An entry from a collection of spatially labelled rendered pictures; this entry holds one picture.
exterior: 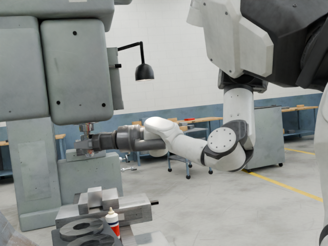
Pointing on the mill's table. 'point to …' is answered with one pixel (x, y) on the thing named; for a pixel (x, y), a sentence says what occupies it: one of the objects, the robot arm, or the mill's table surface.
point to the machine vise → (68, 215)
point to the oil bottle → (113, 221)
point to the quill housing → (76, 71)
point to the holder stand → (86, 234)
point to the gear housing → (60, 10)
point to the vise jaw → (110, 199)
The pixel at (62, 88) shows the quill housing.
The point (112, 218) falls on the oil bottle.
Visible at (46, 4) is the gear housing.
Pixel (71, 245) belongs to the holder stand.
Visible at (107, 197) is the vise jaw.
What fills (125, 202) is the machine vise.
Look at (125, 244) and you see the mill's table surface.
